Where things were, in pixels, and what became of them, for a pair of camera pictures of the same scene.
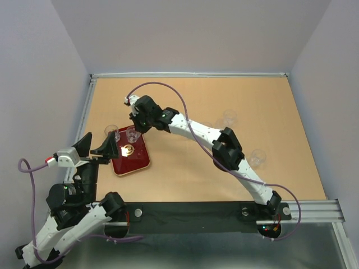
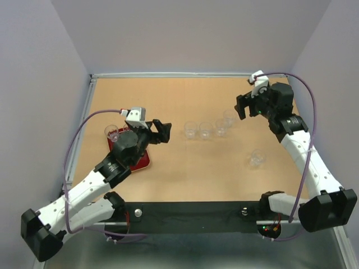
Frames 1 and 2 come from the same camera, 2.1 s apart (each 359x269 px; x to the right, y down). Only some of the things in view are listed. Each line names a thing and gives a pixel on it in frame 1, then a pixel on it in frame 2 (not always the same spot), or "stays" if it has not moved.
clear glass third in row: [221, 123] stays
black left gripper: [110, 148] to [162, 134]
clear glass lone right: [258, 156] stays
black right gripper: [137, 126] to [246, 100]
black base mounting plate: [198, 217] stays
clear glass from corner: [114, 128] stays
